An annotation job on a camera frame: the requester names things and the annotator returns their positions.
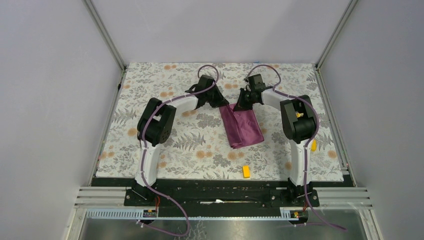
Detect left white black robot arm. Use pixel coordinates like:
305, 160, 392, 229
131, 74, 228, 206

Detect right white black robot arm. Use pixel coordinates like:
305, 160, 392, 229
234, 74, 320, 208

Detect purple satin napkin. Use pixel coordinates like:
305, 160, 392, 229
219, 103, 264, 149

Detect floral tablecloth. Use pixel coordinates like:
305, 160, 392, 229
95, 63, 343, 182

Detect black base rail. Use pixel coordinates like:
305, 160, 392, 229
91, 177, 357, 218

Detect yellow block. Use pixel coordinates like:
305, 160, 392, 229
310, 139, 317, 152
242, 165, 251, 179

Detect yellow block near front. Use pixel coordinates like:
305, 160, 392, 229
242, 165, 251, 179

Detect yellow block at right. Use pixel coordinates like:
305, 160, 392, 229
310, 139, 317, 152

